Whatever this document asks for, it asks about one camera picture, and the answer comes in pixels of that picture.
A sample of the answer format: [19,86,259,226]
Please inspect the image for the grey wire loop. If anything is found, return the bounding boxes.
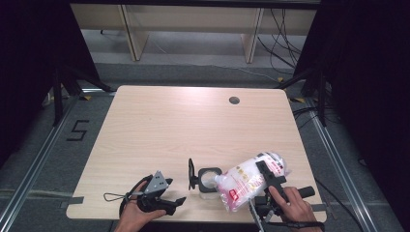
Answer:
[102,191,144,204]

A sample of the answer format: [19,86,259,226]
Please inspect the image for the person's left hand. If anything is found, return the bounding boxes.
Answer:
[115,180,167,227]

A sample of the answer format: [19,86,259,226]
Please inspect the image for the glass jar with black lid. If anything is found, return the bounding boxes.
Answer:
[188,158,224,201]

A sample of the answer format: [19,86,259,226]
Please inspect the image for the light wooden shelf unit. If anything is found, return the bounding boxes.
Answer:
[70,3,318,65]

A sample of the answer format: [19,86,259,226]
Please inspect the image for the black cable bundle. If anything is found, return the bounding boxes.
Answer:
[256,8,308,76]

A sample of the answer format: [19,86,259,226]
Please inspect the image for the black metal stand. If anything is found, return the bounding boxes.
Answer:
[51,64,116,128]
[275,67,328,129]

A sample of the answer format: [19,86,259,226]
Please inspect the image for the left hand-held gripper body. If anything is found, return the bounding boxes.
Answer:
[136,170,170,214]

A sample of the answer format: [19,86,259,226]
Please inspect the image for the black cable loop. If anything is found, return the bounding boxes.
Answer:
[118,174,154,218]

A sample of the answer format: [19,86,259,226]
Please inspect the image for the black floor cables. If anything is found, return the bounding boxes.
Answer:
[291,104,342,130]

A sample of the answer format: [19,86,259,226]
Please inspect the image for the aluminium floor rail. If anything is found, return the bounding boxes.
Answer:
[0,88,112,232]
[304,96,378,232]

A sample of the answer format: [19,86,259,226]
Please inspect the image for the person's right hand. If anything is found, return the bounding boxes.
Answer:
[269,186,320,225]

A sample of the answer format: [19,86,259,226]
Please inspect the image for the grey floor strip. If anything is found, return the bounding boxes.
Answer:
[0,188,67,199]

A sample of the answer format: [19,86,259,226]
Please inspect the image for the black curtain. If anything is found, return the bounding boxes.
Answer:
[0,0,102,168]
[294,0,410,231]

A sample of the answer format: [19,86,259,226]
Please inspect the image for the red and white sugar pouch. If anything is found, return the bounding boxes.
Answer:
[214,151,291,213]

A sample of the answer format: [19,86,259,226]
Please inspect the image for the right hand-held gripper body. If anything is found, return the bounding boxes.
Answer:
[249,185,317,232]

